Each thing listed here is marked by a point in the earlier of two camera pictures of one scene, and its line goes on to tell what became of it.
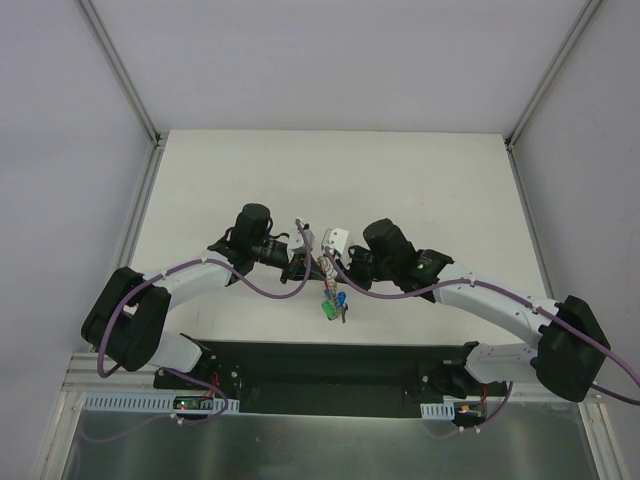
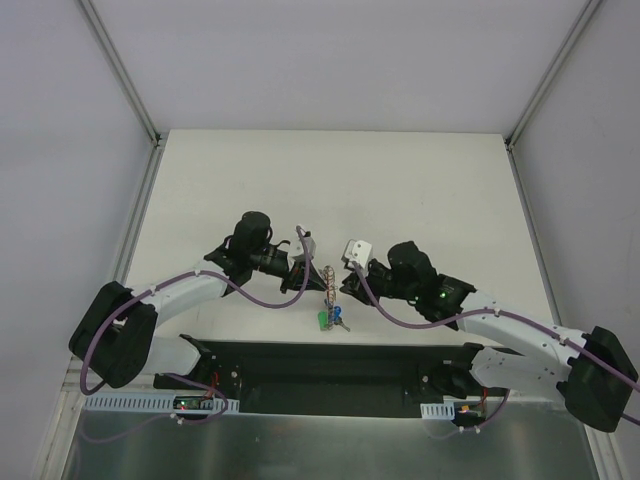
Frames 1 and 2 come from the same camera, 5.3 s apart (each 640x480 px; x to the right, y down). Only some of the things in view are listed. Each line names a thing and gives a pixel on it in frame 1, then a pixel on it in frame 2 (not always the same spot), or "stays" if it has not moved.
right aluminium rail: (540, 258) stays
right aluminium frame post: (586, 14) stays
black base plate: (318, 377) stays
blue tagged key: (343, 305) to (337, 318)
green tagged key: (329, 309) to (323, 320)
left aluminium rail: (81, 363) stays
